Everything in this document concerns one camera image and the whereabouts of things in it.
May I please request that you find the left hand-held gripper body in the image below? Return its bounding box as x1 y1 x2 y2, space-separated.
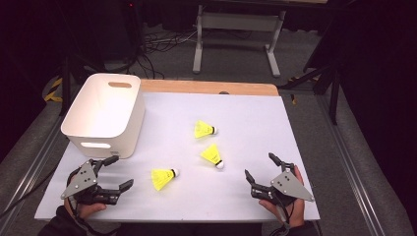
60 158 121 207

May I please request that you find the grey metal floor rail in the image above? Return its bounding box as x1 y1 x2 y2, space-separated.
0 121 65 232
315 94 387 236

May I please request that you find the person's left hand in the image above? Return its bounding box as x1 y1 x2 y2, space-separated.
63 197 108 220

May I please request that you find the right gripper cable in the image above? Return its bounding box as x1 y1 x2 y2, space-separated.
275 205 293 231

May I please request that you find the bundle of floor cables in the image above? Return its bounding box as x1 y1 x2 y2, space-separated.
129 29 201 81

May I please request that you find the person's right hand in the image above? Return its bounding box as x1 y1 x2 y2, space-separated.
258 164 307 229

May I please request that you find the wooden table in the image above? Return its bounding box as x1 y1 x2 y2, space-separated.
140 79 280 97

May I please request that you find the white table mat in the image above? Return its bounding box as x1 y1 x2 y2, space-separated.
33 91 321 222

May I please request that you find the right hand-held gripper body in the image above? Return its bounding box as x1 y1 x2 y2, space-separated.
250 161 315 208

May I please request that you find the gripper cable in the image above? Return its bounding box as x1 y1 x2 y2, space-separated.
275 205 293 231
66 196 88 230

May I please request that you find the yellow black floor tape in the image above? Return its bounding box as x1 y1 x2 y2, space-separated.
287 76 299 106
43 77 64 103

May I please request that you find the white plastic storage bin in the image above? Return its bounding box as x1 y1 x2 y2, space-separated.
60 73 146 159

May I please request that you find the grey metal desk frame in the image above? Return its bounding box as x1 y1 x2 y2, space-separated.
192 4 287 79

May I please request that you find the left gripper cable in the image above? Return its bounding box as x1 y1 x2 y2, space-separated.
66 196 88 230

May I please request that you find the yellow shuttlecock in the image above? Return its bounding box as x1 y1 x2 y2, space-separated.
150 167 181 192
194 119 218 140
200 143 225 170

